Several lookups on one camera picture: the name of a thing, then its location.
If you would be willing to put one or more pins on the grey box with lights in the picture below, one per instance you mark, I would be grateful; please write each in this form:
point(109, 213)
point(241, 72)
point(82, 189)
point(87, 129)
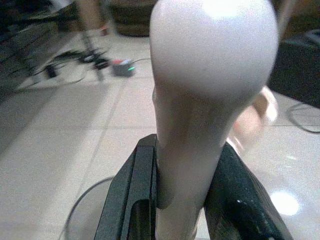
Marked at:
point(122, 68)

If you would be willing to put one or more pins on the black furniture block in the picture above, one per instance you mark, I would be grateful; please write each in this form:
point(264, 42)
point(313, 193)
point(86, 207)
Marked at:
point(297, 67)

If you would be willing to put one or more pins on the black tripod stand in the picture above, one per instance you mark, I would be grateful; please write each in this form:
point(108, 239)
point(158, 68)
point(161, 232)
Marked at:
point(91, 45)

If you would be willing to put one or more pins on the dark round woven basket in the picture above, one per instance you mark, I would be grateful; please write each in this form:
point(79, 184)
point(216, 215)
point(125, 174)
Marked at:
point(132, 17)

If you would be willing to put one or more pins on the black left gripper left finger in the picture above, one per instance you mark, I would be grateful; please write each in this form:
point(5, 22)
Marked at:
point(140, 180)

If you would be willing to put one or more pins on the bare human foot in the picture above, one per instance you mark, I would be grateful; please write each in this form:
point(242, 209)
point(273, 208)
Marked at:
point(255, 117)

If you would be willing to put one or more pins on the bare human leg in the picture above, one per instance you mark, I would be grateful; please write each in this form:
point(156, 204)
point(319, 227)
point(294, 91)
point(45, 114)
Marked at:
point(93, 15)

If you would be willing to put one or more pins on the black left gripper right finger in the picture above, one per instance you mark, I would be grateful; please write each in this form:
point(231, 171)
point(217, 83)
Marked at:
point(237, 200)

